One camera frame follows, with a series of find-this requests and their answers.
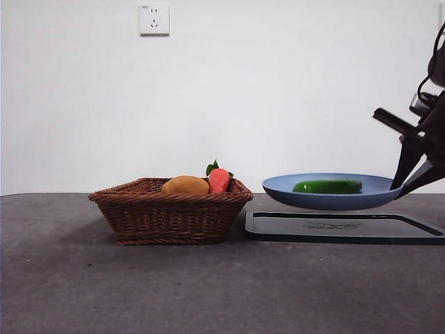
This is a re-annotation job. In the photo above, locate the green pepper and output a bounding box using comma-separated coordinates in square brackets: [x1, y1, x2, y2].
[292, 179, 363, 194]

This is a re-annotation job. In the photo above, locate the light blue round plate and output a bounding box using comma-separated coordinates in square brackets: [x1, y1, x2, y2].
[261, 173, 405, 211]

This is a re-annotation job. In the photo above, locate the dark green rectangular tray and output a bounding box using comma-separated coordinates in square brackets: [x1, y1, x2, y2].
[244, 211, 445, 244]

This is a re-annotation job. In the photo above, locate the orange carrot with green leaves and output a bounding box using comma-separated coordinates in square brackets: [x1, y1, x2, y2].
[205, 159, 234, 194]

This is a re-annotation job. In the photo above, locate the yellow-brown potato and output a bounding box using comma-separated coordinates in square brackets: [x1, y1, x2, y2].
[161, 175, 211, 195]

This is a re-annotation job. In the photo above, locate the brown wicker basket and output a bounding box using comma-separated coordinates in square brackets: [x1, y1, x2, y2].
[88, 177, 254, 246]

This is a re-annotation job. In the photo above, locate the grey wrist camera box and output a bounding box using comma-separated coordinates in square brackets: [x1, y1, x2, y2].
[409, 93, 435, 114]

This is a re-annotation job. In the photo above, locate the black cable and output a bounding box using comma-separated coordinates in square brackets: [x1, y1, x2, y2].
[416, 22, 445, 105]

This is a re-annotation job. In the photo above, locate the white wall socket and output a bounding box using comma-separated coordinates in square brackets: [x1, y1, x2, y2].
[139, 3, 170, 37]

